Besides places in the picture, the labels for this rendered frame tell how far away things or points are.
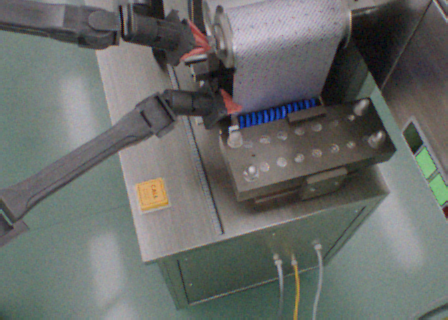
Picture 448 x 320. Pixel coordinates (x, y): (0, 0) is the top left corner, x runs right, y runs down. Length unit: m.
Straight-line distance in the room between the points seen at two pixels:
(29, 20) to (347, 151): 0.75
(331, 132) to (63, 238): 1.39
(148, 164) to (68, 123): 1.22
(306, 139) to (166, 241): 0.42
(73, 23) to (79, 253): 1.43
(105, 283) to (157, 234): 0.95
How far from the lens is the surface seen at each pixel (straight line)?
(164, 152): 1.32
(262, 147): 1.18
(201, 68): 1.16
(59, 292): 2.20
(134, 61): 1.49
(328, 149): 1.20
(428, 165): 1.07
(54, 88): 2.62
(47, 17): 0.96
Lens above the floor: 2.08
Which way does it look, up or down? 63 degrees down
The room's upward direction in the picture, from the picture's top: 3 degrees clockwise
